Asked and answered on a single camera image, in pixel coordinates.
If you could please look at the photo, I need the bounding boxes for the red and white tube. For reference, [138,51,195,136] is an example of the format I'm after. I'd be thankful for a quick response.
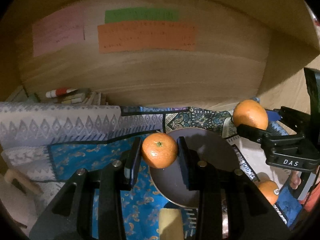
[46,88,77,98]

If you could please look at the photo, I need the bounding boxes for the blue patterned patchwork bedspread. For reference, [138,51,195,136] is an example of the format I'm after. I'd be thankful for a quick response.
[1,102,302,226]

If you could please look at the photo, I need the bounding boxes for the pale yellow sugarcane piece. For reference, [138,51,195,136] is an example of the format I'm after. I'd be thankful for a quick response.
[158,208,184,240]

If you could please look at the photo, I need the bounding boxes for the orange with white sticker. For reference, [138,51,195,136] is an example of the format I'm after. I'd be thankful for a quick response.
[258,180,280,205]

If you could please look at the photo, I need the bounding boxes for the orange mandarin with green stem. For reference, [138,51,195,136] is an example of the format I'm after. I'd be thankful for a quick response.
[142,132,178,169]

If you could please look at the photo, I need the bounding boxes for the wooden headboard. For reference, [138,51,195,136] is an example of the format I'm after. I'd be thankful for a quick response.
[1,0,319,112]

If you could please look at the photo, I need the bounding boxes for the person's hand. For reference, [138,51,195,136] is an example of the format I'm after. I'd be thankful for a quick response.
[290,171,301,190]

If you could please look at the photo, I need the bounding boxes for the orange paper note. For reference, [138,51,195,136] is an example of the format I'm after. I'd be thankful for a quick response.
[97,21,197,54]

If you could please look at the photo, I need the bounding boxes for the dark round plate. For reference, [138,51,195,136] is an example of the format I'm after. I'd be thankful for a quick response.
[149,128,240,208]

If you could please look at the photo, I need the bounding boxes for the stack of books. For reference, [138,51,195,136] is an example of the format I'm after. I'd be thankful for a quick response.
[55,88,101,105]

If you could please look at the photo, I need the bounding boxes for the green paper note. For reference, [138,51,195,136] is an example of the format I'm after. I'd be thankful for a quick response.
[105,7,180,23]

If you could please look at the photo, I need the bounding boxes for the pink paper note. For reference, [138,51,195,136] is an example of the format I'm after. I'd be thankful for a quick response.
[32,5,85,57]

